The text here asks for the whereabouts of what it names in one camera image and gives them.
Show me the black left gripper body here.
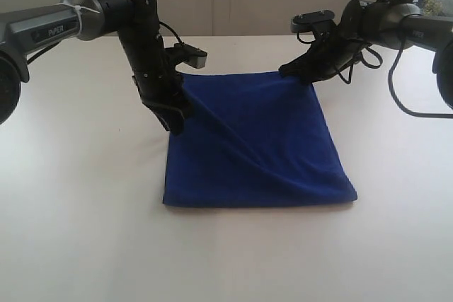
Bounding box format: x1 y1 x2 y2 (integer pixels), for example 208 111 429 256
118 0 182 107

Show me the green tree outside window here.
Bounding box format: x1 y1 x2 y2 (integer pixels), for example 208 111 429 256
421 0 443 16

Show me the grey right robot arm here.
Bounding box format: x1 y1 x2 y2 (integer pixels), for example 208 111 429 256
279 0 452 107

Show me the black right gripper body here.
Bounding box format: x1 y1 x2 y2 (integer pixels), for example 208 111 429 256
306 0 370 77

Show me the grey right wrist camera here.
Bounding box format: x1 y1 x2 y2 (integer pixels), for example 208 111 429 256
290 10 335 33

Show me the blue microfiber towel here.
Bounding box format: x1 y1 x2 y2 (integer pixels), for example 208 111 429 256
163 71 357 208

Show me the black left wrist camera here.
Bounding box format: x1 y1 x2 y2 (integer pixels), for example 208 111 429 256
165 43 207 69

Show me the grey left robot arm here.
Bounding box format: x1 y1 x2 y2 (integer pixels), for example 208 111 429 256
1 0 207 135

